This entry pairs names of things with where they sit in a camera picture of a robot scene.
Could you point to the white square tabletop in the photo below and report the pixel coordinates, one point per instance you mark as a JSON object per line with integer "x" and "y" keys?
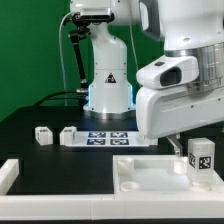
{"x": 137, "y": 173}

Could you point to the camera on black mount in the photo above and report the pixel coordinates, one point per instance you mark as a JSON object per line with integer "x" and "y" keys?
{"x": 82, "y": 20}

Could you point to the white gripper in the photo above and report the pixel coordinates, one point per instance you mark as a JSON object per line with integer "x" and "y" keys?
{"x": 164, "y": 106}

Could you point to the white marker base plate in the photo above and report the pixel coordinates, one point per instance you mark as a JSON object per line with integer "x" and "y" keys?
{"x": 108, "y": 139}

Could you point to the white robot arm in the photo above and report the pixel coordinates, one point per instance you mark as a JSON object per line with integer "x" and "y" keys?
{"x": 188, "y": 28}

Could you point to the white U-shaped obstacle fence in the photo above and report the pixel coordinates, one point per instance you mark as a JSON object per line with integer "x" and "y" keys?
{"x": 118, "y": 205}

